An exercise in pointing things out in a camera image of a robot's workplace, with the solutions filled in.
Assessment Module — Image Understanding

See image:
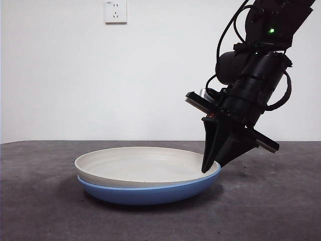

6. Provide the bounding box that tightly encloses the white plate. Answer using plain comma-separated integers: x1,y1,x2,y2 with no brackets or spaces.
74,146,219,188

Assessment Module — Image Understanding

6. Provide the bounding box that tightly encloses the blue plate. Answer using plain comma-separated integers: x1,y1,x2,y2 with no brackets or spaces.
77,162,222,206

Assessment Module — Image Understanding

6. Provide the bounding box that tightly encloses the pale grey camera box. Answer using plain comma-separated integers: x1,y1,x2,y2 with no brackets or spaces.
200,87,217,102

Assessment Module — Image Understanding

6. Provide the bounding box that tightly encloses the black cable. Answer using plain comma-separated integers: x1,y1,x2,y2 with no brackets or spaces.
205,73,222,97
264,70,293,112
215,0,254,76

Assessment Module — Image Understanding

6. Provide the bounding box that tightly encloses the white wall socket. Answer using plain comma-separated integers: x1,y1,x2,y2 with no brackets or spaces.
104,1,128,25

